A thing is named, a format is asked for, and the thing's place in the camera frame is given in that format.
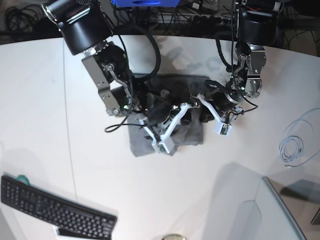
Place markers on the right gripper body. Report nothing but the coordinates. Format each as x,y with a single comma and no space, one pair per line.
167,135

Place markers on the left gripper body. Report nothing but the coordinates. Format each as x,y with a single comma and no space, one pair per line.
224,107

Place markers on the grey t-shirt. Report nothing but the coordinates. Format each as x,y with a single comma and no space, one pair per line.
154,98

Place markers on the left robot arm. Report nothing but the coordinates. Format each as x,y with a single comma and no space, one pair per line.
242,51

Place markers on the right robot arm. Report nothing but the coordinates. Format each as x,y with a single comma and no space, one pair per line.
86,29

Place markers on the round brass object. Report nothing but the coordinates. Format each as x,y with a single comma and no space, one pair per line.
173,236

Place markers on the blue box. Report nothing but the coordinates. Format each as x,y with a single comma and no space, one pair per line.
145,3

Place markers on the green tape roll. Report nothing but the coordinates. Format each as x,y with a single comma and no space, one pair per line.
23,179

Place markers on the black computer keyboard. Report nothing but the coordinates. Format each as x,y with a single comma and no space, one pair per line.
67,215

